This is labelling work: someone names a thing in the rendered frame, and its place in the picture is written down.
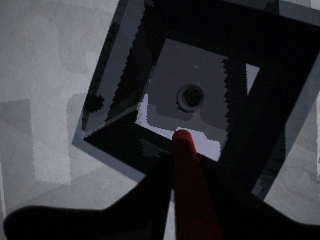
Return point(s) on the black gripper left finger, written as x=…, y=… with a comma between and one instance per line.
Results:
x=139, y=215

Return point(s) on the dark red peg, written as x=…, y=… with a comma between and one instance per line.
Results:
x=195, y=216

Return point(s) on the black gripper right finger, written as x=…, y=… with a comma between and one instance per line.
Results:
x=243, y=216

